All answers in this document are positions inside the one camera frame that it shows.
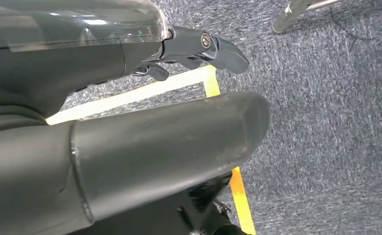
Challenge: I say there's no black robot leg part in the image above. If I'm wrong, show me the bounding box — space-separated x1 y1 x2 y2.
67 172 248 235

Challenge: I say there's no yellow floor tape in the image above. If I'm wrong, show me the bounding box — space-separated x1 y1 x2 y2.
45 65 257 235

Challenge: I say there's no chrome metal tube leg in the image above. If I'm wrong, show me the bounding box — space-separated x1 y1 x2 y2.
271 0 340 34

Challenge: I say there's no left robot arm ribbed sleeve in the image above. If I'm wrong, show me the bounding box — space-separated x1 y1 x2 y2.
0 103 49 135

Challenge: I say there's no thin black floor cable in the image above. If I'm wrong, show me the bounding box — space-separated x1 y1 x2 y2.
328 6 373 52

